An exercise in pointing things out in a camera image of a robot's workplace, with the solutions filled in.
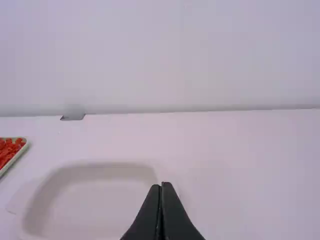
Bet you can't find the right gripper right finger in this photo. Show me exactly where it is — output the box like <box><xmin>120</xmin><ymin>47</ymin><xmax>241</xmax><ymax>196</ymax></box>
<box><xmin>157</xmin><ymin>181</ymin><xmax>207</xmax><ymax>240</ymax></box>

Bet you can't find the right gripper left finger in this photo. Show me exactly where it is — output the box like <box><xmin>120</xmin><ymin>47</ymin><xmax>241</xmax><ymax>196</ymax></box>
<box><xmin>119</xmin><ymin>184</ymin><xmax>161</xmax><ymax>240</ymax></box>

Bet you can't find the white dish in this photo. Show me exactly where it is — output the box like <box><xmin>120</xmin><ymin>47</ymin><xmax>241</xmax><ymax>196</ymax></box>
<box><xmin>4</xmin><ymin>157</ymin><xmax>166</xmax><ymax>240</ymax></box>

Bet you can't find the pale tray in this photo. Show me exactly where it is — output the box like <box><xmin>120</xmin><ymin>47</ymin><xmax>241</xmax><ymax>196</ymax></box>
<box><xmin>0</xmin><ymin>136</ymin><xmax>30</xmax><ymax>179</ymax></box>

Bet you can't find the row of orange cable ties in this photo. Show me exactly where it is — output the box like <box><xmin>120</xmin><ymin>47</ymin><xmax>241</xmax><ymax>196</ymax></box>
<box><xmin>0</xmin><ymin>136</ymin><xmax>27</xmax><ymax>171</ymax></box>

